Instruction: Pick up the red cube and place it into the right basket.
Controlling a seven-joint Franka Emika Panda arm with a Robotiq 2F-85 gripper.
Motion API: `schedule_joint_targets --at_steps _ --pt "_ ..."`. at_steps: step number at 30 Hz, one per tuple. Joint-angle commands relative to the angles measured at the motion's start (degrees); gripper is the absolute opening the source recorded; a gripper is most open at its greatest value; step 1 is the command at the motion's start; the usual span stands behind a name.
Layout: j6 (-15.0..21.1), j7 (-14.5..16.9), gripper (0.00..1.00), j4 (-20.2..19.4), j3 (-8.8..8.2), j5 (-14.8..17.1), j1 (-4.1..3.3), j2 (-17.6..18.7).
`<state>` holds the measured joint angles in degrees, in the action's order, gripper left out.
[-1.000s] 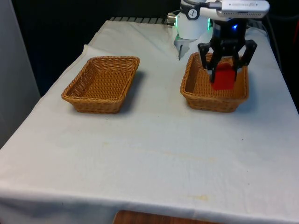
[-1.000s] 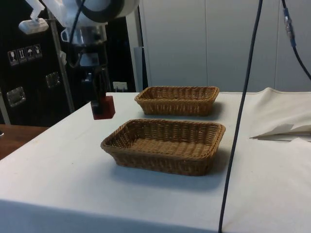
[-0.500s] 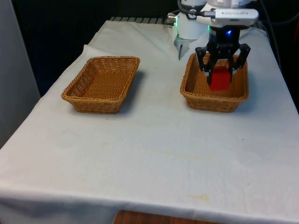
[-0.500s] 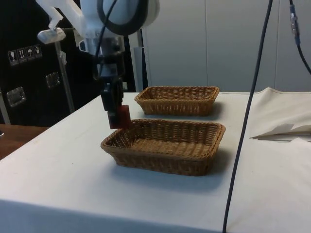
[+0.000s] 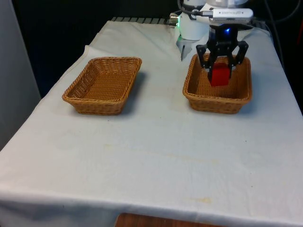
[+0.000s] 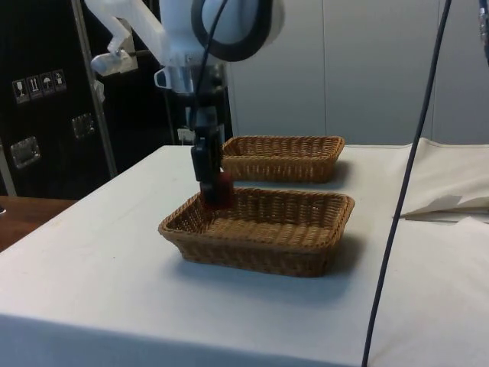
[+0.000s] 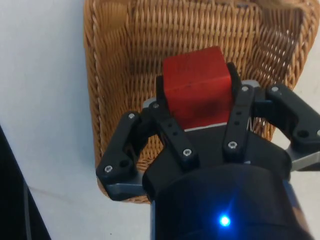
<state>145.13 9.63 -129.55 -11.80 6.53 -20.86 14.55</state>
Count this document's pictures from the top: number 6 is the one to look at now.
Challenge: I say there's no black cable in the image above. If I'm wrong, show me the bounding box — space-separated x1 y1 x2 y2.
193 0 228 127
361 0 454 367

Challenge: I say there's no pale locker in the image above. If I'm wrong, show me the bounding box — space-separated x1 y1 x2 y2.
431 0 489 145
228 0 327 139
324 0 435 147

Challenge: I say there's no brown wooden table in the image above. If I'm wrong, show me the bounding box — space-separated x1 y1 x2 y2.
0 194 79 252

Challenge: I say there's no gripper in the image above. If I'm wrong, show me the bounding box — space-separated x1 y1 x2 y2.
170 63 231 206

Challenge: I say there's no red cube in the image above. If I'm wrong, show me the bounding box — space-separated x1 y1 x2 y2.
201 171 235 211

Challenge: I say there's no black cabinet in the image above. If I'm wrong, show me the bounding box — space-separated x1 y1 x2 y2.
0 0 234 200

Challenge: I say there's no wicker basket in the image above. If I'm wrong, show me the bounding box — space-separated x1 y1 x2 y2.
157 186 357 278
220 135 346 184

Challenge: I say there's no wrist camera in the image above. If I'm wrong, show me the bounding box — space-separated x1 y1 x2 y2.
90 50 139 76

